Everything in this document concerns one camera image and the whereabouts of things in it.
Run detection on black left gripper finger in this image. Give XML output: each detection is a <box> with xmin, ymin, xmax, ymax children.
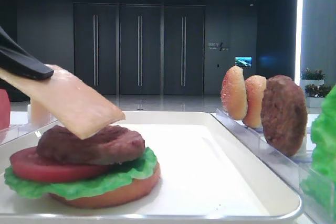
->
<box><xmin>1</xmin><ymin>27</ymin><xmax>54</xmax><ymax>80</ymax></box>

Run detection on orange cheese slice front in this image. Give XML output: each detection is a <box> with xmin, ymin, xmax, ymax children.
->
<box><xmin>1</xmin><ymin>65</ymin><xmax>125</xmax><ymax>139</ymax></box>

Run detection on orange cheese slice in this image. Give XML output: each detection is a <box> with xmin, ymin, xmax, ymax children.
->
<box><xmin>1</xmin><ymin>65</ymin><xmax>125</xmax><ymax>139</ymax></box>
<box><xmin>30</xmin><ymin>99</ymin><xmax>50</xmax><ymax>127</ymax></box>

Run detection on standing red tomato slice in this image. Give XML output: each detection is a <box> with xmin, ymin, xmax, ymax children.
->
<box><xmin>0</xmin><ymin>89</ymin><xmax>11</xmax><ymax>130</ymax></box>

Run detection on orange cheese slice rear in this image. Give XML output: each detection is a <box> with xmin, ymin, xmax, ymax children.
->
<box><xmin>30</xmin><ymin>99</ymin><xmax>50</xmax><ymax>127</ymax></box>

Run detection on red tomato slice on stack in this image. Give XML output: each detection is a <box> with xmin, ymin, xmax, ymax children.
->
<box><xmin>9</xmin><ymin>146</ymin><xmax>112</xmax><ymax>183</ymax></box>

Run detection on brown meat patty on stack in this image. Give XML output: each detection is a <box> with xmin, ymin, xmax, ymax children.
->
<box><xmin>37</xmin><ymin>125</ymin><xmax>145</xmax><ymax>165</ymax></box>

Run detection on green lettuce leaf on stack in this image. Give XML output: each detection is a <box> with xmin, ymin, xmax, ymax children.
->
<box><xmin>4</xmin><ymin>147</ymin><xmax>158</xmax><ymax>200</ymax></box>

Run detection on standing brown meat patty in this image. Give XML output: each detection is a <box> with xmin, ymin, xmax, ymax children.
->
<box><xmin>260</xmin><ymin>75</ymin><xmax>308</xmax><ymax>157</ymax></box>

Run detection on standing green lettuce leaf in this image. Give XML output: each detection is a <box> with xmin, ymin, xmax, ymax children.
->
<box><xmin>301</xmin><ymin>87</ymin><xmax>335</xmax><ymax>222</ymax></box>

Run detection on dark triple door panels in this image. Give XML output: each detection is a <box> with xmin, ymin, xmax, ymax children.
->
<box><xmin>73</xmin><ymin>3</ymin><xmax>205</xmax><ymax>95</ymax></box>

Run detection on bottom bun slice on tray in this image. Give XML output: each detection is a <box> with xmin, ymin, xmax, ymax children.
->
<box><xmin>49</xmin><ymin>163</ymin><xmax>161</xmax><ymax>209</ymax></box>

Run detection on standing bun top outer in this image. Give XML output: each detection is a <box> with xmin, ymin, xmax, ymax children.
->
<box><xmin>220</xmin><ymin>66</ymin><xmax>247</xmax><ymax>120</ymax></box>

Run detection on standing bun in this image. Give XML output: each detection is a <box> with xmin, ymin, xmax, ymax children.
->
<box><xmin>220</xmin><ymin>66</ymin><xmax>247</xmax><ymax>120</ymax></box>
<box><xmin>243</xmin><ymin>75</ymin><xmax>267</xmax><ymax>128</ymax></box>

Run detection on white rectangular metal tray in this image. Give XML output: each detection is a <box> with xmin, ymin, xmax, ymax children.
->
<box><xmin>1</xmin><ymin>111</ymin><xmax>303</xmax><ymax>223</ymax></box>

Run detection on standing bun top inner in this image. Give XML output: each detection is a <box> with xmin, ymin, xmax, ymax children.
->
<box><xmin>243</xmin><ymin>75</ymin><xmax>267</xmax><ymax>128</ymax></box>

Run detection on left clear acrylic rail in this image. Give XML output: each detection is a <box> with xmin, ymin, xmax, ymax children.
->
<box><xmin>1</xmin><ymin>120</ymin><xmax>59</xmax><ymax>145</ymax></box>

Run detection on small wall display screen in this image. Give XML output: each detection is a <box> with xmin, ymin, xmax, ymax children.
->
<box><xmin>235</xmin><ymin>57</ymin><xmax>252</xmax><ymax>68</ymax></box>

